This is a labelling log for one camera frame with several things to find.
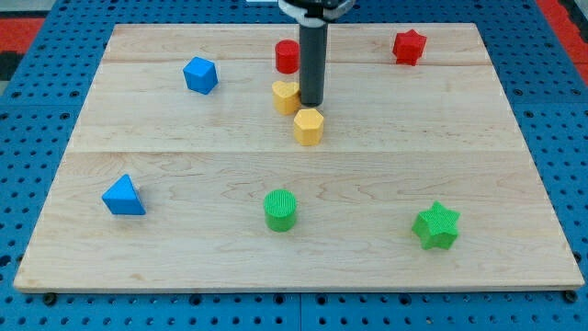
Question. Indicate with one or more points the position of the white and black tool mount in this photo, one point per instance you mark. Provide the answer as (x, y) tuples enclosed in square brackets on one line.
[(315, 11)]

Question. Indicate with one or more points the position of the red star block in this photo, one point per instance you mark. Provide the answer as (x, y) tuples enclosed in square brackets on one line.
[(408, 47)]

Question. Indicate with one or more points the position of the yellow hexagon block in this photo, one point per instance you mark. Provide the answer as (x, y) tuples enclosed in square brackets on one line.
[(308, 126)]

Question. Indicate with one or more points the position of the green star block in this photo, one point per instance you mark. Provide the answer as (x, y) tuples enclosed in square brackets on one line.
[(436, 227)]

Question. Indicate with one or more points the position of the blue cube block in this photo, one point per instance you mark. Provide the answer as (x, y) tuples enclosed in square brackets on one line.
[(200, 75)]

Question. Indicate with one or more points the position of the green cylinder block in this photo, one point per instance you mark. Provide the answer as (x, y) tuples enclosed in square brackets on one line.
[(280, 210)]

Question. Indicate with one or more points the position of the light wooden board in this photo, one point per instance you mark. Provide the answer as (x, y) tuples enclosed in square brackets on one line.
[(396, 138)]

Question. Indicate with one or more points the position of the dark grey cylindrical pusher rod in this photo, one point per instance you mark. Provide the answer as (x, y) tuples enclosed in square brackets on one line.
[(313, 46)]

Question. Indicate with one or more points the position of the yellow heart block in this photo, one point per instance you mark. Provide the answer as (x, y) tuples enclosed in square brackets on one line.
[(286, 97)]

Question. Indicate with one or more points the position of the blue triangle block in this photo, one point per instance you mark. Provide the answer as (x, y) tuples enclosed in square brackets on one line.
[(123, 199)]

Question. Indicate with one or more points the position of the red cylinder block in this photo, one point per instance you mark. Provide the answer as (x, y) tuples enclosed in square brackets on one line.
[(287, 56)]

